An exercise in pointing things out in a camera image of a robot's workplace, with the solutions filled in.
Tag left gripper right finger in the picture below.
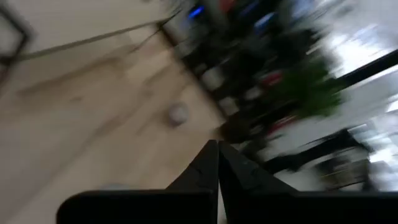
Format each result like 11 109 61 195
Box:
219 141 398 224

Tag white patterned tealight holder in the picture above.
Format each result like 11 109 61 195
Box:
167 102 190 128

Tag wooden shelf riser black legs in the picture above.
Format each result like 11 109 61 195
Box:
0 0 183 68

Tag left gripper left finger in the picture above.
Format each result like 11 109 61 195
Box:
56 139 219 224

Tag potted green plant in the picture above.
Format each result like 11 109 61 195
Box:
276 55 343 119

